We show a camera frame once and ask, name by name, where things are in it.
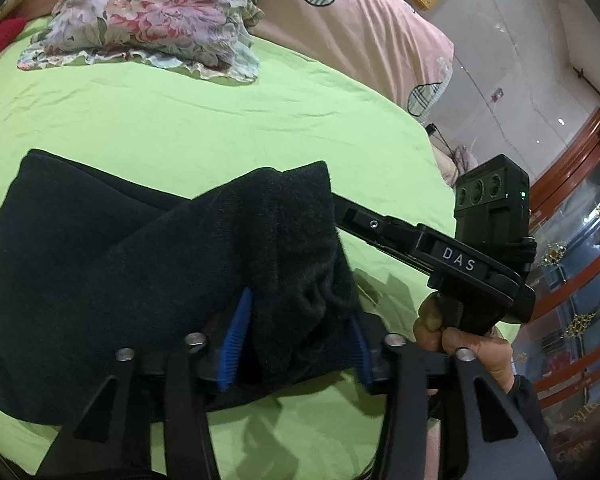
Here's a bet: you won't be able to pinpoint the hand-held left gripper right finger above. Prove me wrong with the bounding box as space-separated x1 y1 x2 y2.
349 317 557 480

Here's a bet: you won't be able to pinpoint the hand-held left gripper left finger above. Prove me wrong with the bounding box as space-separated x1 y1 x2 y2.
35 287 254 480

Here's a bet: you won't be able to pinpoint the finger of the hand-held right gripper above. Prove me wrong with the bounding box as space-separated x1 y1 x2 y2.
367 239 433 277
331 194 422 253

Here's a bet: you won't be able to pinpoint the black pants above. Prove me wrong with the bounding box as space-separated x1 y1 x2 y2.
0 149 367 428

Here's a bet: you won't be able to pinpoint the person's right forearm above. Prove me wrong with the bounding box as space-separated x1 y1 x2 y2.
502 374 568 480

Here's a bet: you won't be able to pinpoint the person's right hand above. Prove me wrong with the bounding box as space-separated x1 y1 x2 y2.
411 292 520 397

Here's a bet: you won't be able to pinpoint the wooden glass cabinet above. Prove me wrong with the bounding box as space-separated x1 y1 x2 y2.
502 106 600 480

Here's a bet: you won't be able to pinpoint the pink striped cloth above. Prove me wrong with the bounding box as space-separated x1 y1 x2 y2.
437 144 478 188

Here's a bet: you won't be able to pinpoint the green bed sheet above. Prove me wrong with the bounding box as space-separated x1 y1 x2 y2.
0 15 522 480

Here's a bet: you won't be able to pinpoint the floral ruffled pillow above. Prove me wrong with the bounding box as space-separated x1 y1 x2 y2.
16 0 286 84

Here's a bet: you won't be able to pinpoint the red blanket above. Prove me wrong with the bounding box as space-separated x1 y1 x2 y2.
0 16 29 74

